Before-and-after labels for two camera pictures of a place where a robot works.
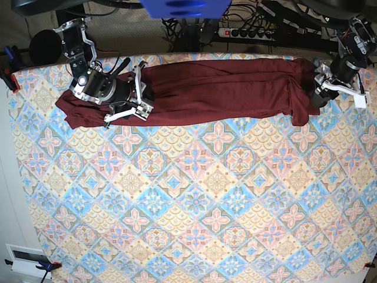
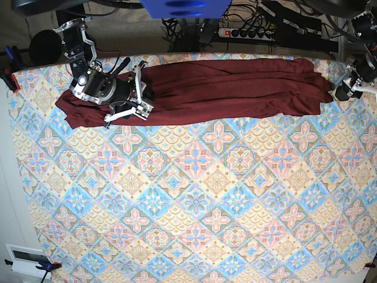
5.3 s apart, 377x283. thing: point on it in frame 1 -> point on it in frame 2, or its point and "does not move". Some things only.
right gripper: (343, 72) -> (366, 68)
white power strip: (247, 33) does not move
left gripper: (100, 86) does not move
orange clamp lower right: (370, 265) does not move
